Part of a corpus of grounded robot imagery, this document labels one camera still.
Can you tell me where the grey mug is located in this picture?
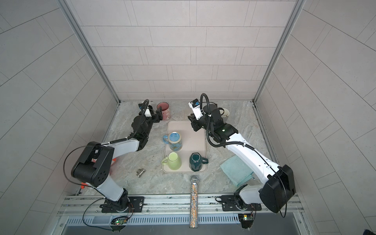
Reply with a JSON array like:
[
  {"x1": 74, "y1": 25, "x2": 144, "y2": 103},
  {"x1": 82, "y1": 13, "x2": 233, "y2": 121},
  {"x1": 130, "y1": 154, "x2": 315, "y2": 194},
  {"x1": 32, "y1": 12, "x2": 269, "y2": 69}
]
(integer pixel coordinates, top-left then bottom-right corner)
[{"x1": 219, "y1": 108, "x2": 230, "y2": 123}]

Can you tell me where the pink cartoon mug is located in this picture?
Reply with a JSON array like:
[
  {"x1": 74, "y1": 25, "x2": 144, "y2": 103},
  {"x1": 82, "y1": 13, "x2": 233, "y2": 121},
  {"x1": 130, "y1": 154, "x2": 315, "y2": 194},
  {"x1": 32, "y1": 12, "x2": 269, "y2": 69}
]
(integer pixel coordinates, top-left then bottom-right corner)
[{"x1": 157, "y1": 102, "x2": 170, "y2": 120}]

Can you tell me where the blue cartoon mug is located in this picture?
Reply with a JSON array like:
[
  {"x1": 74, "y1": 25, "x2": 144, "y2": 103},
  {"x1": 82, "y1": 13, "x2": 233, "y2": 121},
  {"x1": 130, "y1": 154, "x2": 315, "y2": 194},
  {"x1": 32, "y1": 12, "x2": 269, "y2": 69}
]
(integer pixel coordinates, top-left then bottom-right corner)
[{"x1": 163, "y1": 132, "x2": 183, "y2": 152}]

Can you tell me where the light green mug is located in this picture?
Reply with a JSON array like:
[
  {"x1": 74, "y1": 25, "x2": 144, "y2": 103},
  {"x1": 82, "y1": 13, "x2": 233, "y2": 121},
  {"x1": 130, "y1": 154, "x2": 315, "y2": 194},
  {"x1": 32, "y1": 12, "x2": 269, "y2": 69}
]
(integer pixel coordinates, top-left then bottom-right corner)
[{"x1": 161, "y1": 152, "x2": 182, "y2": 170}]

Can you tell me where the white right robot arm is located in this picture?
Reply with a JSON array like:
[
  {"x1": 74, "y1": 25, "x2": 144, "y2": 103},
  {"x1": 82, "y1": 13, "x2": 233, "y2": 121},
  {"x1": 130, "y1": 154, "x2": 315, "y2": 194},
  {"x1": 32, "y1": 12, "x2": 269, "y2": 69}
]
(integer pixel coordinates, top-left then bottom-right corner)
[{"x1": 188, "y1": 99, "x2": 296, "y2": 213}]

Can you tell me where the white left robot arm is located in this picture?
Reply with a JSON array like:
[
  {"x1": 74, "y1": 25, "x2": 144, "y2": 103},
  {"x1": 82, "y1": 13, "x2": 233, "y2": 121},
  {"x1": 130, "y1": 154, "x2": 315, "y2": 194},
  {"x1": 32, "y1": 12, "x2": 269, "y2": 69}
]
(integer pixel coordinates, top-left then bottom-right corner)
[{"x1": 71, "y1": 105, "x2": 163, "y2": 212}]

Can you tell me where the dark green mug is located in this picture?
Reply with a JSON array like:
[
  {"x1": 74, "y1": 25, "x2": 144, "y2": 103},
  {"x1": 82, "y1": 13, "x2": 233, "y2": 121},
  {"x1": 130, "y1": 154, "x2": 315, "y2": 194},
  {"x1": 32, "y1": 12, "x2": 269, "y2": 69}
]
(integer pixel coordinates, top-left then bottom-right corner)
[{"x1": 190, "y1": 152, "x2": 209, "y2": 172}]

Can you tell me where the beige plastic tray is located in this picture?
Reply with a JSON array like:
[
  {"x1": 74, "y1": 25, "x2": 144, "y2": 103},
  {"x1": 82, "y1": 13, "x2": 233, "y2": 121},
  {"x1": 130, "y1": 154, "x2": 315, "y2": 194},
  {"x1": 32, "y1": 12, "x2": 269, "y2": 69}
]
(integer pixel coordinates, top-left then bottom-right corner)
[{"x1": 162, "y1": 120, "x2": 207, "y2": 173}]

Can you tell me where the small metal fitting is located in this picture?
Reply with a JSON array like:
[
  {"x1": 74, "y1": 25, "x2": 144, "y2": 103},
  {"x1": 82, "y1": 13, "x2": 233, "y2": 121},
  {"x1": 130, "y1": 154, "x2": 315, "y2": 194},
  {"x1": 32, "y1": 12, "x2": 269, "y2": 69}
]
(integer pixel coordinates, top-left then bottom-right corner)
[{"x1": 136, "y1": 168, "x2": 146, "y2": 178}]

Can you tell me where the teal cloth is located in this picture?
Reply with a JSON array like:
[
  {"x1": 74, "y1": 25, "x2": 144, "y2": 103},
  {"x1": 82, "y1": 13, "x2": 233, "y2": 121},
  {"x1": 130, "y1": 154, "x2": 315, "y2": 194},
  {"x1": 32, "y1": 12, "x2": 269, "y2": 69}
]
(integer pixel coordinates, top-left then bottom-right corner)
[{"x1": 220, "y1": 155, "x2": 254, "y2": 187}]

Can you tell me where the red shark toy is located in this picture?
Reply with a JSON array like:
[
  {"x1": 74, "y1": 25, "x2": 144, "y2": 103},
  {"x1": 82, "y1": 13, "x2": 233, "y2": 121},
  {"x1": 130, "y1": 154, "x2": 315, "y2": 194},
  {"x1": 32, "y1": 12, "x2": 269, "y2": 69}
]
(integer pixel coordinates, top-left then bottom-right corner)
[{"x1": 80, "y1": 158, "x2": 117, "y2": 189}]

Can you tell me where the glitter filled tube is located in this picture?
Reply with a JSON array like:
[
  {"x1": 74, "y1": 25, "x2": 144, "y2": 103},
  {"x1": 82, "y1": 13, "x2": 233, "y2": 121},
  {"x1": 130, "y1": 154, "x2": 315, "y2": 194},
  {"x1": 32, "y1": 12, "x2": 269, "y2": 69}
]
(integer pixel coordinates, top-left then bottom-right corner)
[{"x1": 190, "y1": 175, "x2": 199, "y2": 228}]

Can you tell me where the left circuit board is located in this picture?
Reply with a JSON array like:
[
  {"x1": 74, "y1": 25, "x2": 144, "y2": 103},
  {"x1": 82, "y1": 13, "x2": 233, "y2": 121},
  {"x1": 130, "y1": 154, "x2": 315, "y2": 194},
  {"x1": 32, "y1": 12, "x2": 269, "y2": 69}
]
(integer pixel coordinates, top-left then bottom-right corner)
[{"x1": 110, "y1": 216, "x2": 129, "y2": 226}]

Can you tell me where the circuit board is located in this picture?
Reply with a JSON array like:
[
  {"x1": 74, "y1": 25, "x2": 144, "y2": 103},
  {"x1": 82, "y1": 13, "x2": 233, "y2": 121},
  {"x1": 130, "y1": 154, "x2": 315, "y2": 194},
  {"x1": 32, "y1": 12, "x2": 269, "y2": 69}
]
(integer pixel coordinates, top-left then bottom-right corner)
[
  {"x1": 238, "y1": 213, "x2": 255, "y2": 229},
  {"x1": 110, "y1": 216, "x2": 129, "y2": 226}
]

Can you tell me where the right circuit board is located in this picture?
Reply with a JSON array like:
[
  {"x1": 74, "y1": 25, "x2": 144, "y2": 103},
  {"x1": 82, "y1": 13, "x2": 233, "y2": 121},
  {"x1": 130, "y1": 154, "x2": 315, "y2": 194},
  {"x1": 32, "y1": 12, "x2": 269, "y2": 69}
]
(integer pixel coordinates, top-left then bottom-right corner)
[{"x1": 238, "y1": 213, "x2": 255, "y2": 229}]

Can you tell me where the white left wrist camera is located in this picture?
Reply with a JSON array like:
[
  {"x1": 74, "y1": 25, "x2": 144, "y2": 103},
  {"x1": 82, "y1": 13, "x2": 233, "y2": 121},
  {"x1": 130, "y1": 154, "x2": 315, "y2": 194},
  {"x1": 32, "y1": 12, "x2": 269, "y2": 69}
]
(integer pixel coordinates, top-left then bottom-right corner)
[{"x1": 139, "y1": 103, "x2": 154, "y2": 118}]

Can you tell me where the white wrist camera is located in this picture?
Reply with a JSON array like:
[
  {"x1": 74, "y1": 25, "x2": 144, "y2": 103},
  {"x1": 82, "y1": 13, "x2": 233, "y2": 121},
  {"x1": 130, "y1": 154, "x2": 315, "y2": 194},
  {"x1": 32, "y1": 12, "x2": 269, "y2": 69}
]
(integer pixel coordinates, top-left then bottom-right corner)
[
  {"x1": 189, "y1": 99, "x2": 203, "y2": 120},
  {"x1": 139, "y1": 103, "x2": 154, "y2": 118}
]

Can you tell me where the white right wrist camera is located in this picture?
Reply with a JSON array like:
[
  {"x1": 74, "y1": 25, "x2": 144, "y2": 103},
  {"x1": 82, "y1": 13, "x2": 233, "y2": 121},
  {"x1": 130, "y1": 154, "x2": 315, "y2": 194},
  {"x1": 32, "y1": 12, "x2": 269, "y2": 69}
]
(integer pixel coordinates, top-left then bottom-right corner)
[{"x1": 189, "y1": 99, "x2": 203, "y2": 120}]

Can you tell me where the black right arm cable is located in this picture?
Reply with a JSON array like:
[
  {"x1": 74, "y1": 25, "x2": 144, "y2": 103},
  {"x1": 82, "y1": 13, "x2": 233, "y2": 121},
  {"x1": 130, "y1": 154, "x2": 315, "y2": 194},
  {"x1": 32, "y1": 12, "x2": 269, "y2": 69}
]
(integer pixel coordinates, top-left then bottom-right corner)
[{"x1": 199, "y1": 93, "x2": 256, "y2": 149}]

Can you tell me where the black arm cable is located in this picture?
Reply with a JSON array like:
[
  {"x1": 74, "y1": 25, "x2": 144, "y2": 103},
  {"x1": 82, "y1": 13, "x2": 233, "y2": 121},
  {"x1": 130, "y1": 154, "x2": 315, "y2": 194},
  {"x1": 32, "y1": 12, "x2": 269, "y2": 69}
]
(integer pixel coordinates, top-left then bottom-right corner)
[
  {"x1": 63, "y1": 145, "x2": 98, "y2": 189},
  {"x1": 199, "y1": 93, "x2": 256, "y2": 149}
]

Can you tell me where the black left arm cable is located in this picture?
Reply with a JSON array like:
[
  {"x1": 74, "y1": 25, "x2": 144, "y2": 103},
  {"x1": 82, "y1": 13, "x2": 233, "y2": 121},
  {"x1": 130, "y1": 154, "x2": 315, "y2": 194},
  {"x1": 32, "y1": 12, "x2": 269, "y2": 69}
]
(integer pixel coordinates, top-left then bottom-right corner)
[{"x1": 63, "y1": 145, "x2": 98, "y2": 189}]

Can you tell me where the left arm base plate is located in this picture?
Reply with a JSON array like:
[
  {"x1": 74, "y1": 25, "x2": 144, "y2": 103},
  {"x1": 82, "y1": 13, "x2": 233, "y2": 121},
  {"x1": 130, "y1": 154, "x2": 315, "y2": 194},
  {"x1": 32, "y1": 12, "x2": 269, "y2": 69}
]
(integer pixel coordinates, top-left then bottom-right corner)
[{"x1": 100, "y1": 196, "x2": 145, "y2": 213}]

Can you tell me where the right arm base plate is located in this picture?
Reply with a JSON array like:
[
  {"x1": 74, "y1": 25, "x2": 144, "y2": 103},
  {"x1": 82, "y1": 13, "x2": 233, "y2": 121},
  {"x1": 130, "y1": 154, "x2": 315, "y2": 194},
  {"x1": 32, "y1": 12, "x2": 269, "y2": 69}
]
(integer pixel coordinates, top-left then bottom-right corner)
[{"x1": 215, "y1": 195, "x2": 262, "y2": 212}]

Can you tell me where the aluminium front rail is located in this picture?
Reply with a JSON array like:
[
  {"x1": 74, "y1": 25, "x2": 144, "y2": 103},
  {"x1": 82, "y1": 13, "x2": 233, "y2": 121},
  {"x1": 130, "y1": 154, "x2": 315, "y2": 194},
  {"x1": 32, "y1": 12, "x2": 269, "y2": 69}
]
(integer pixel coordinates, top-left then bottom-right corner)
[{"x1": 57, "y1": 192, "x2": 305, "y2": 216}]

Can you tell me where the aluminium corner post left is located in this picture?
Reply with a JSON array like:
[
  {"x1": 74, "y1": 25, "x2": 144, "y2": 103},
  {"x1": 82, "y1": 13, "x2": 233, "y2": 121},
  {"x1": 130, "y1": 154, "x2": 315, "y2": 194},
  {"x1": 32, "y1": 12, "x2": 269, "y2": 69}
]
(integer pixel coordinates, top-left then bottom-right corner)
[{"x1": 56, "y1": 0, "x2": 121, "y2": 104}]

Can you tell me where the aluminium corner post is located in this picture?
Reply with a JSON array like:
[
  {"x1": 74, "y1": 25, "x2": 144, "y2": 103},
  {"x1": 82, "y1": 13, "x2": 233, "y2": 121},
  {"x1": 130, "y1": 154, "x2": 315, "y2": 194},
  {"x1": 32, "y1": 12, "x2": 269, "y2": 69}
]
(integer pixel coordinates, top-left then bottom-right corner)
[
  {"x1": 56, "y1": 0, "x2": 121, "y2": 104},
  {"x1": 253, "y1": 0, "x2": 305, "y2": 104}
]

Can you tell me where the aluminium corner post right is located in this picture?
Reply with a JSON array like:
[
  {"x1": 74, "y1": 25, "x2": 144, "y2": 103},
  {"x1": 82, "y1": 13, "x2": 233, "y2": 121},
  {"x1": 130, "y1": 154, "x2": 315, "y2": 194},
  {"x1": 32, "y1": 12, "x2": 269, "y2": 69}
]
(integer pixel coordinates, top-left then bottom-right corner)
[{"x1": 253, "y1": 0, "x2": 305, "y2": 104}]

